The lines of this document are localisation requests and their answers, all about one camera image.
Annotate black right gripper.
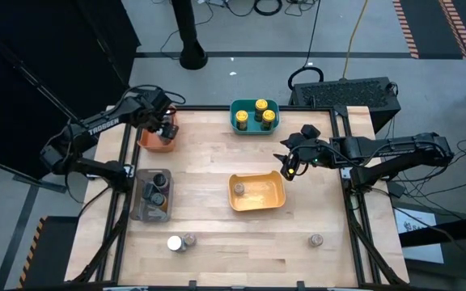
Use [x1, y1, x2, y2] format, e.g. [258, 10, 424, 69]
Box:
[273, 136, 333, 182]

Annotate yellow plastic bin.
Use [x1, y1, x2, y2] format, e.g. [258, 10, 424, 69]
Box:
[227, 170, 287, 213]

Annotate dark jar yellow lid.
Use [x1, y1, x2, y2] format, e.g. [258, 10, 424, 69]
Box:
[261, 108, 277, 131]
[254, 98, 269, 122]
[235, 109, 250, 131]

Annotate black lid jar tan contents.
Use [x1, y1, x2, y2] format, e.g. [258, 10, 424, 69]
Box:
[150, 192, 167, 209]

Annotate orange plastic bin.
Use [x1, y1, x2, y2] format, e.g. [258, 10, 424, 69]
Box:
[137, 105, 177, 154]

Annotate teal plastic bin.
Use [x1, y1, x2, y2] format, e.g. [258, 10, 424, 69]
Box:
[229, 99, 281, 136]

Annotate black pole with base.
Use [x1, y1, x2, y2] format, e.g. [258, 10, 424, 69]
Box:
[170, 0, 210, 71]

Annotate black lid spice jar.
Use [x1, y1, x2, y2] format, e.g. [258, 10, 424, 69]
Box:
[153, 172, 170, 190]

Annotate black computer case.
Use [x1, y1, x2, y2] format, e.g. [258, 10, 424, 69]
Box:
[288, 76, 403, 133]

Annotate grey translucent plastic bin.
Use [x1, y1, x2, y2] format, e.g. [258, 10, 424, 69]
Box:
[129, 168, 175, 223]

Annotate black power adapter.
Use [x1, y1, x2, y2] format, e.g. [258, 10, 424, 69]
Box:
[386, 180, 409, 199]

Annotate white lid spice jar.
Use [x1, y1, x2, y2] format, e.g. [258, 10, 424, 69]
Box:
[166, 234, 185, 253]

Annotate black curtain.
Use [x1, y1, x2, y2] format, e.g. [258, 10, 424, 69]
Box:
[0, 0, 142, 181]

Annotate white printed sign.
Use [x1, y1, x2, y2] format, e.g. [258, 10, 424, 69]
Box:
[393, 206, 445, 264]

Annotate black hazard striped floor mat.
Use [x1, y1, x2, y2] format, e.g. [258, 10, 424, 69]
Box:
[17, 215, 81, 290]
[392, 0, 466, 61]

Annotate black beam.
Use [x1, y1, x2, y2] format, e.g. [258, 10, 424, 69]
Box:
[398, 213, 466, 248]

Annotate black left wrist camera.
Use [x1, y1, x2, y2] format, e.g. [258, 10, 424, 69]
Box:
[162, 122, 180, 142]

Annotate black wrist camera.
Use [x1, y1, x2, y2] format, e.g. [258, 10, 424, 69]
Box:
[162, 122, 180, 142]
[299, 124, 322, 141]

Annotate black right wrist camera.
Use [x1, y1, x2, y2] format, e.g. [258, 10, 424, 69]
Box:
[299, 124, 322, 141]

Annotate black aluminium table frame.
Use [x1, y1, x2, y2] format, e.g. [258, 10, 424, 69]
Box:
[70, 104, 410, 289]

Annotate black hanging cable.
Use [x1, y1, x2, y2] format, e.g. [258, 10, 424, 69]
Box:
[287, 0, 324, 93]

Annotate yellow hanging cable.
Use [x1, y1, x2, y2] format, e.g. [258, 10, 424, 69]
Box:
[340, 0, 370, 80]

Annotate black coiled floor cable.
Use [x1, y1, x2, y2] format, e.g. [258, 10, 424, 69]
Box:
[252, 0, 284, 17]

